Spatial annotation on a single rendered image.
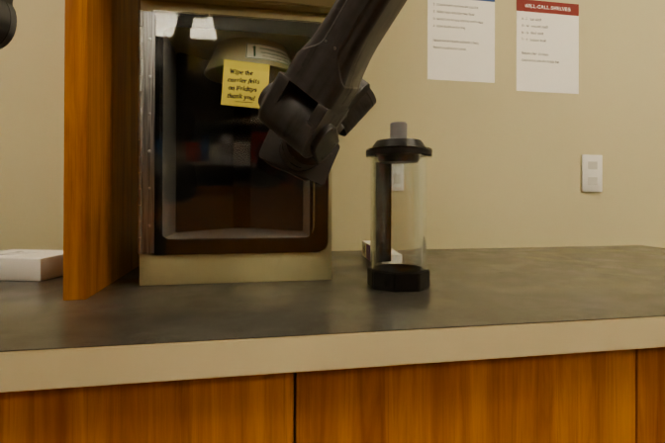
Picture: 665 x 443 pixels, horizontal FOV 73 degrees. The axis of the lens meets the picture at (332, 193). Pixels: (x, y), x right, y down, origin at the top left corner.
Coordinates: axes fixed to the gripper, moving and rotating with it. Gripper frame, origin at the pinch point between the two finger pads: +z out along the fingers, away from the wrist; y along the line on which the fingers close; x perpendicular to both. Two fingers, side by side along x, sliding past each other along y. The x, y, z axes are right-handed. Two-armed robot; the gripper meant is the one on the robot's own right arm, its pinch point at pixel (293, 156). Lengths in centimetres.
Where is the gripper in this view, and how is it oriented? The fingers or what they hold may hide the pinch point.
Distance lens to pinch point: 72.6
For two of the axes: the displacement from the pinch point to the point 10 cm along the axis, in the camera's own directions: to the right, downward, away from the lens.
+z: -1.9, 0.1, 9.8
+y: -9.0, -4.0, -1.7
